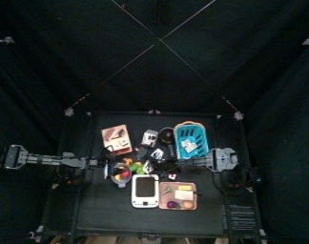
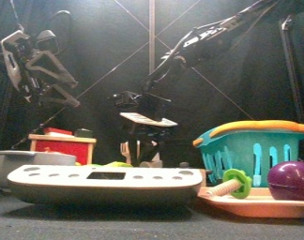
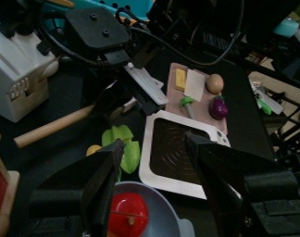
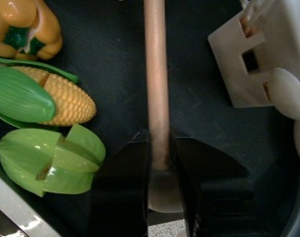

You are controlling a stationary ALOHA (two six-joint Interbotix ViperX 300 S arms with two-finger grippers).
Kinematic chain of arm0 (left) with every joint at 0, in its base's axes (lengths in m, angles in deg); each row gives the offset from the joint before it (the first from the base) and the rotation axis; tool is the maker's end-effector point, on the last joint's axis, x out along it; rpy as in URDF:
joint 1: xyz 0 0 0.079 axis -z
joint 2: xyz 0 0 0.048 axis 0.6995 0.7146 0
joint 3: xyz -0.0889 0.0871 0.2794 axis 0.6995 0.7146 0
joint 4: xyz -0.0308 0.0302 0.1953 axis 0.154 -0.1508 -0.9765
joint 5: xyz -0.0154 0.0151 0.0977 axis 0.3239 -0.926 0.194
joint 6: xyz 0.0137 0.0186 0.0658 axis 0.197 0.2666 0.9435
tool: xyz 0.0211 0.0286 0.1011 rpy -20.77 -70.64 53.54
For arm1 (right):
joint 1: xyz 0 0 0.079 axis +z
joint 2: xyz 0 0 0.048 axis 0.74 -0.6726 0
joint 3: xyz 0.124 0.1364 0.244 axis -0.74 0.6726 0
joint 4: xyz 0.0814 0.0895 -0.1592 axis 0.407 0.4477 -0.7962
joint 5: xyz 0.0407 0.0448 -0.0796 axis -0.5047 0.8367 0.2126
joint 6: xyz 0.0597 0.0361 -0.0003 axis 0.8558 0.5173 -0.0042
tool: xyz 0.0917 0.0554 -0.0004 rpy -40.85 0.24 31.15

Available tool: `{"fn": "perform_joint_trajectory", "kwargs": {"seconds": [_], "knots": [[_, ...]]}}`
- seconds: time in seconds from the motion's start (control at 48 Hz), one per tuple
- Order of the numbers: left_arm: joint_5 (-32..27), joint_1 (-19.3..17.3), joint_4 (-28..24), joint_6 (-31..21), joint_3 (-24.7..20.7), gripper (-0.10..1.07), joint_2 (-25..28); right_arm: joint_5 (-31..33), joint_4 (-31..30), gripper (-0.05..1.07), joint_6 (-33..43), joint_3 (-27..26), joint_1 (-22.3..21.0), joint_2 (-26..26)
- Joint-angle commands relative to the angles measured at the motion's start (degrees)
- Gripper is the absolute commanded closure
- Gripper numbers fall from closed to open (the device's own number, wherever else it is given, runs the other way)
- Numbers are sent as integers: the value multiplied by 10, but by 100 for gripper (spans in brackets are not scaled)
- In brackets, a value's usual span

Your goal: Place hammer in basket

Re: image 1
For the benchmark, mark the brown red picture box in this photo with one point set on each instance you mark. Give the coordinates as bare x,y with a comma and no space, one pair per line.
116,139

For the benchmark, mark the white paper card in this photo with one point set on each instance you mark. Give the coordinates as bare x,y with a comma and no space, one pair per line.
183,195

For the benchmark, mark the pink tray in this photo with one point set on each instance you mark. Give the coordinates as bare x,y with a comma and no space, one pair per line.
177,195

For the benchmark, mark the purple toy eggplant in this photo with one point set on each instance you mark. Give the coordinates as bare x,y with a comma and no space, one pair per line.
173,204

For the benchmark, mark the white toy tablet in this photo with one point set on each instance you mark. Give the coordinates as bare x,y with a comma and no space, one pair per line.
144,190

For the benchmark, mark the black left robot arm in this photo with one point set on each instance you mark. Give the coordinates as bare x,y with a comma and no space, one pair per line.
46,158

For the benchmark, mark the small red white block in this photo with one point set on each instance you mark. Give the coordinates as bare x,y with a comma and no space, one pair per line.
173,177

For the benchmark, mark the blue basket with orange rim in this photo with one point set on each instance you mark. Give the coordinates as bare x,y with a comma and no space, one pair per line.
190,135

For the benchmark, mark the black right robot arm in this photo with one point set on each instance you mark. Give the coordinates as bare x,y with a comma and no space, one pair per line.
218,159

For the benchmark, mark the orange toy piece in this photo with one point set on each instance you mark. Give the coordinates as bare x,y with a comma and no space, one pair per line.
127,161

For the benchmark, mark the red toy fruit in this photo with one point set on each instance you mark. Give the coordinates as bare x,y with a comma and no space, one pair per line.
126,174

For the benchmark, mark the black toy frying pan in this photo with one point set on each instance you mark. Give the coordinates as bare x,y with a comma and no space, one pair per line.
166,136

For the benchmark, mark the yellow toy fruit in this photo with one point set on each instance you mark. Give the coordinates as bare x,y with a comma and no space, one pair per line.
118,177

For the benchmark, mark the orange toy egg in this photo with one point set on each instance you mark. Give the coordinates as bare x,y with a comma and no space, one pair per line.
187,204

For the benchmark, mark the green toy vegetable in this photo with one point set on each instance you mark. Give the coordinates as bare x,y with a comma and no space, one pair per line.
136,167

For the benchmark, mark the yellow card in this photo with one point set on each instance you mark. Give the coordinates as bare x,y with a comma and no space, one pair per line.
185,187

